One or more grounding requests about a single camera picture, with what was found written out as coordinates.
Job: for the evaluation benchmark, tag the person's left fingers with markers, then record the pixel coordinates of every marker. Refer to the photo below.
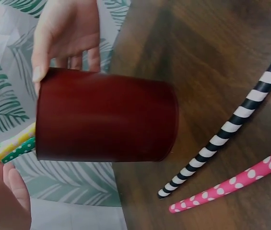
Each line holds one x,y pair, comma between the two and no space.
17,189

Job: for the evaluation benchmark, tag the person's left hand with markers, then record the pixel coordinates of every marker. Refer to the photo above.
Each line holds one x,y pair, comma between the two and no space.
1,203

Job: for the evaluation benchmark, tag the person's right fingers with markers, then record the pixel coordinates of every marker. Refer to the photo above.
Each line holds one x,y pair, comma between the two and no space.
90,58

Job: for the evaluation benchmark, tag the person's right thumb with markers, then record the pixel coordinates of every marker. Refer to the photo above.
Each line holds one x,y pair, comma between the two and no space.
39,64

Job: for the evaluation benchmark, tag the dark red cup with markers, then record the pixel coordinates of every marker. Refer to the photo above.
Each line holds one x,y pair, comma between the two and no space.
106,117

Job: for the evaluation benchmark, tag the pink dotted paper straw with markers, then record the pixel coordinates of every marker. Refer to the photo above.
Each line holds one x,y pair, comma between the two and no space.
240,178

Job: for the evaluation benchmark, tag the black white striped paper straw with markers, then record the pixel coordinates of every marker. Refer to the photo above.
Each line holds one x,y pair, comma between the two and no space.
245,103

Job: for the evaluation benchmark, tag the yellow dotted paper straw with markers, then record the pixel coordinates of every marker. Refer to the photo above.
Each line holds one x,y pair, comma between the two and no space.
13,145

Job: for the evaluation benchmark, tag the green dotted paper straw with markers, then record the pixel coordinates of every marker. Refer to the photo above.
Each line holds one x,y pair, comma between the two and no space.
20,151

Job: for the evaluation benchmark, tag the person's right hand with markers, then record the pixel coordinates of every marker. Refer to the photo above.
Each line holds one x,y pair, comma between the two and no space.
65,31

